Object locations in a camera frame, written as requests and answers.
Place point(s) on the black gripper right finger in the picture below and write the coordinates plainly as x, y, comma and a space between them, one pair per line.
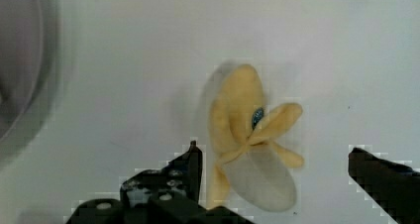
394, 187

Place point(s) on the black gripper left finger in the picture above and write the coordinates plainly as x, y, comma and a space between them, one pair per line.
169, 195

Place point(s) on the peeled toy banana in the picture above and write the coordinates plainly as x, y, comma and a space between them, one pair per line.
248, 159

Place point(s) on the grey round plate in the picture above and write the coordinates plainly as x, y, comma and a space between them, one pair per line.
28, 63

